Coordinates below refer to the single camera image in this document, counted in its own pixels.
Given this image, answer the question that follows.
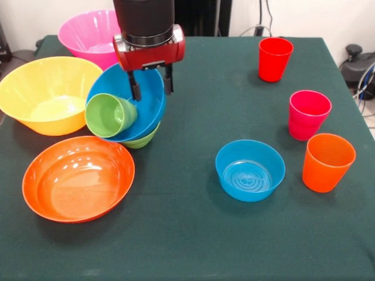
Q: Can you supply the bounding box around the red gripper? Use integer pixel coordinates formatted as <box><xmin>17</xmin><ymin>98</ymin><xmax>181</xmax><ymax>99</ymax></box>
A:
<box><xmin>112</xmin><ymin>24</ymin><xmax>186</xmax><ymax>102</ymax></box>

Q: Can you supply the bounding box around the large smooth blue bowl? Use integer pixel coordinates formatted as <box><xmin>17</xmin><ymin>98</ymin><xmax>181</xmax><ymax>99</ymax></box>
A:
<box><xmin>86</xmin><ymin>63</ymin><xmax>167</xmax><ymax>143</ymax></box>

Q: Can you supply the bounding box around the small green plastic bowl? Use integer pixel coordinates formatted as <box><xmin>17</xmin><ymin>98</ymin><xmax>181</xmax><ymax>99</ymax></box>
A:
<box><xmin>121</xmin><ymin>121</ymin><xmax>161</xmax><ymax>150</ymax></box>

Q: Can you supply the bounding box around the green plastic cup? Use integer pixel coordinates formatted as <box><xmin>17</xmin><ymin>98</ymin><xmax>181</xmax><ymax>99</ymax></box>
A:
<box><xmin>84</xmin><ymin>92</ymin><xmax>138</xmax><ymax>139</ymax></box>

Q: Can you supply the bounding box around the orange-red plastic bowl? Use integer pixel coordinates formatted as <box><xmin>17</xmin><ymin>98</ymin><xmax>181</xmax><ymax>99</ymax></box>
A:
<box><xmin>22</xmin><ymin>135</ymin><xmax>136</xmax><ymax>224</ymax></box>

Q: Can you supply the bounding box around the large pink plastic bowl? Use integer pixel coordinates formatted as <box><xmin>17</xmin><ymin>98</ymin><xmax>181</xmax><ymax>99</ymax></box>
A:
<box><xmin>57</xmin><ymin>9</ymin><xmax>122</xmax><ymax>72</ymax></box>

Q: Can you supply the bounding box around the large yellow-orange plastic bowl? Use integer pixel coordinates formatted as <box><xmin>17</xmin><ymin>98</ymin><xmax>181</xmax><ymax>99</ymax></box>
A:
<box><xmin>0</xmin><ymin>56</ymin><xmax>104</xmax><ymax>136</ymax></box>

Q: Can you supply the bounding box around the red plastic cup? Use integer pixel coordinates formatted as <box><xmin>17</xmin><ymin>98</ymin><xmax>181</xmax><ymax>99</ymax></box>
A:
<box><xmin>258</xmin><ymin>36</ymin><xmax>295</xmax><ymax>83</ymax></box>

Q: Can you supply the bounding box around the small ringed blue bowl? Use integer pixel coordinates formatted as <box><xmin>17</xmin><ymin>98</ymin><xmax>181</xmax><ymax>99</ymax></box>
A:
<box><xmin>215</xmin><ymin>139</ymin><xmax>287</xmax><ymax>203</ymax></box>

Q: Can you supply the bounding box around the dark green tablecloth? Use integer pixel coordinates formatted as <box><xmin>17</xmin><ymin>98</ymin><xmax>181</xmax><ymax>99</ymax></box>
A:
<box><xmin>0</xmin><ymin>35</ymin><xmax>375</xmax><ymax>281</ymax></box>

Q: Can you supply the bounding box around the magenta plastic cup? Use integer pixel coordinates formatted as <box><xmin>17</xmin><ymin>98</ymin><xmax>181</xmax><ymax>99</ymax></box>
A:
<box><xmin>288</xmin><ymin>90</ymin><xmax>333</xmax><ymax>142</ymax></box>

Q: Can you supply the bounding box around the orange plastic cup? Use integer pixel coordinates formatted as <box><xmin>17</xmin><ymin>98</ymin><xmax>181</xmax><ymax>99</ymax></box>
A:
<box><xmin>302</xmin><ymin>133</ymin><xmax>357</xmax><ymax>193</ymax></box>

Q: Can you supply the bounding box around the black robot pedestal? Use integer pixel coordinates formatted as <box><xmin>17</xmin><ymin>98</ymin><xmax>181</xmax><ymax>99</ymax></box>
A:
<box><xmin>174</xmin><ymin>0</ymin><xmax>232</xmax><ymax>37</ymax></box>

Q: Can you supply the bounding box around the black wall power cable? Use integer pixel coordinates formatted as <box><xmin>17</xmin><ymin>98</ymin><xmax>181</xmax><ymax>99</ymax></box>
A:
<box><xmin>238</xmin><ymin>0</ymin><xmax>275</xmax><ymax>37</ymax></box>

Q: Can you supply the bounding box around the tangle of cables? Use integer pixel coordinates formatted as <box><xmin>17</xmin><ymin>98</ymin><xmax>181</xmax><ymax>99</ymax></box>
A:
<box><xmin>353</xmin><ymin>66</ymin><xmax>375</xmax><ymax>118</ymax></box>

